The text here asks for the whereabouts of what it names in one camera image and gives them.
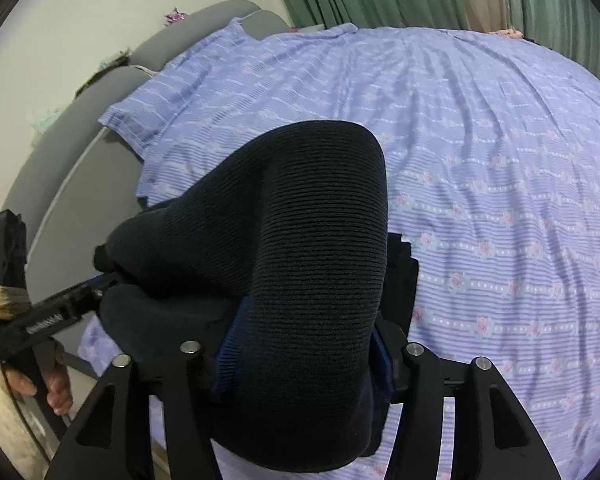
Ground black knit pants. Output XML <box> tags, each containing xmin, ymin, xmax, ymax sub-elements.
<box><xmin>94</xmin><ymin>120</ymin><xmax>389</xmax><ymax>472</ymax></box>

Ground person's left hand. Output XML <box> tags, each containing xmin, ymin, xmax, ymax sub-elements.
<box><xmin>4</xmin><ymin>340</ymin><xmax>73</xmax><ymax>416</ymax></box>

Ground grey padded headboard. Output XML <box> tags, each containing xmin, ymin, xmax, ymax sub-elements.
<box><xmin>2</xmin><ymin>0</ymin><xmax>294</xmax><ymax>380</ymax></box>

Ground purple floral bed sheet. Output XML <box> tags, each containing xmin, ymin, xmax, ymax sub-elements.
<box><xmin>100</xmin><ymin>20</ymin><xmax>600</xmax><ymax>479</ymax></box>

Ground pink item on bed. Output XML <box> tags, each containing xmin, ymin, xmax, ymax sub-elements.
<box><xmin>490</xmin><ymin>27</ymin><xmax>524</xmax><ymax>39</ymax></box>

